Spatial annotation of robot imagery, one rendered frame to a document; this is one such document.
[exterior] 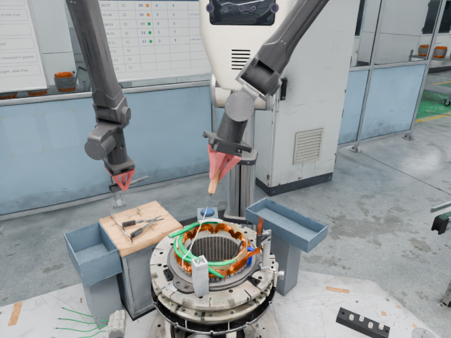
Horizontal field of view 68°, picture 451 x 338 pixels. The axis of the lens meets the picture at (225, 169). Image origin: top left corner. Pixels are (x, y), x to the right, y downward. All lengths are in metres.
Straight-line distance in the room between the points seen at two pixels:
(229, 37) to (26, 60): 1.99
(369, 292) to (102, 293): 0.89
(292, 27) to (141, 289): 0.86
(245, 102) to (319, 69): 2.54
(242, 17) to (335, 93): 2.35
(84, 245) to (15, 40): 1.95
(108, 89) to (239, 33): 0.44
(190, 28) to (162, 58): 0.35
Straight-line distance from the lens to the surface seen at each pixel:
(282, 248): 1.12
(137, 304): 1.17
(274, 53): 0.70
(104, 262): 1.02
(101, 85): 0.88
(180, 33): 3.00
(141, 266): 1.08
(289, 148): 3.19
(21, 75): 2.88
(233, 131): 0.72
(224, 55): 1.10
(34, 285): 2.69
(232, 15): 1.09
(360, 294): 1.32
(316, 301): 1.25
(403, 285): 2.65
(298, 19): 0.68
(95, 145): 0.91
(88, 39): 0.81
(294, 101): 3.06
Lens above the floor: 1.68
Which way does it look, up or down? 26 degrees down
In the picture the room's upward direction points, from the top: straight up
